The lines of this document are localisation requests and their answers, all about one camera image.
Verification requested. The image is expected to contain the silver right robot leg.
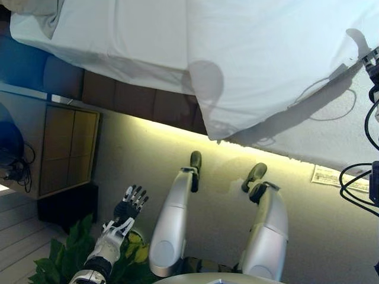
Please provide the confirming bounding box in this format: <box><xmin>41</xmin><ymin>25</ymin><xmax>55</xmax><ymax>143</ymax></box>
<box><xmin>236</xmin><ymin>162</ymin><xmax>290</xmax><ymax>282</ymax></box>

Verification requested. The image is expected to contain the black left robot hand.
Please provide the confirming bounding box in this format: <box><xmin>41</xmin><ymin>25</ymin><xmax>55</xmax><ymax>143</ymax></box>
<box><xmin>102</xmin><ymin>185</ymin><xmax>150</xmax><ymax>237</ymax></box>

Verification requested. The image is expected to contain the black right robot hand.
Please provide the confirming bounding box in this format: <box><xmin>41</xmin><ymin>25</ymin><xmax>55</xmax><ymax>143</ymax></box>
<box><xmin>359</xmin><ymin>46</ymin><xmax>379</xmax><ymax>78</ymax></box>

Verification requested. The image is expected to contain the paper sheet on floor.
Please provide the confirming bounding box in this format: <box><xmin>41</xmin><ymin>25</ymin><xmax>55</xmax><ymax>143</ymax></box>
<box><xmin>310</xmin><ymin>164</ymin><xmax>371</xmax><ymax>189</ymax></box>

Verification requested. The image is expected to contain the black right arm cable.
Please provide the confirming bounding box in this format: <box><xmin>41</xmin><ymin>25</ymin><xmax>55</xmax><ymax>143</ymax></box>
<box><xmin>339</xmin><ymin>85</ymin><xmax>379</xmax><ymax>214</ymax></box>

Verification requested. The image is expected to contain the square wooden side table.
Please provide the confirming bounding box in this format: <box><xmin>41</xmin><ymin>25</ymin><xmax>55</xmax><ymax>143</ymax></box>
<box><xmin>37</xmin><ymin>102</ymin><xmax>103</xmax><ymax>234</ymax></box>

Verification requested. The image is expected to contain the silver left robot leg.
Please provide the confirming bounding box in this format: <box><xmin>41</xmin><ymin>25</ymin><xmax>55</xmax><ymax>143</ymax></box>
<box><xmin>149</xmin><ymin>150</ymin><xmax>204</xmax><ymax>277</ymax></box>

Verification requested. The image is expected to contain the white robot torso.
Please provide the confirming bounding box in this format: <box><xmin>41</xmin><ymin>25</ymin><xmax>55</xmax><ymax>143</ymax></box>
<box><xmin>156</xmin><ymin>272</ymin><xmax>285</xmax><ymax>284</ymax></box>

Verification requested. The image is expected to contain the white bed sheet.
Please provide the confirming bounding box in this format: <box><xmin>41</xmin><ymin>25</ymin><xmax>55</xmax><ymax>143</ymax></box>
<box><xmin>10</xmin><ymin>0</ymin><xmax>196</xmax><ymax>95</ymax></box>

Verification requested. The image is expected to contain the brown upholstered bed frame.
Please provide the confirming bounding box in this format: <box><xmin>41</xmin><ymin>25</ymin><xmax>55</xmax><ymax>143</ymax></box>
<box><xmin>0</xmin><ymin>11</ymin><xmax>208</xmax><ymax>134</ymax></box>

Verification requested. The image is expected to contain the silver robot leg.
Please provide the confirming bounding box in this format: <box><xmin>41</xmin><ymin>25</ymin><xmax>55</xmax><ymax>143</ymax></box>
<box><xmin>236</xmin><ymin>162</ymin><xmax>290</xmax><ymax>282</ymax></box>
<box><xmin>149</xmin><ymin>150</ymin><xmax>204</xmax><ymax>277</ymax></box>

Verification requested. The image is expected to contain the white duvet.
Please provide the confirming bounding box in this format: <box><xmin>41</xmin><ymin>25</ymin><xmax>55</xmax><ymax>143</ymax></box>
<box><xmin>118</xmin><ymin>0</ymin><xmax>379</xmax><ymax>141</ymax></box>

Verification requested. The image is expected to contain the black device with cables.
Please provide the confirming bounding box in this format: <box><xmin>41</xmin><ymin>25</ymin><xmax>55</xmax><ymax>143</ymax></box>
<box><xmin>0</xmin><ymin>103</ymin><xmax>35</xmax><ymax>193</ymax></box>

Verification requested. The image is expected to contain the green leafy plant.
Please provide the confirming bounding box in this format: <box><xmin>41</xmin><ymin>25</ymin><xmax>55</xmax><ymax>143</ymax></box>
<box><xmin>28</xmin><ymin>212</ymin><xmax>158</xmax><ymax>284</ymax></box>

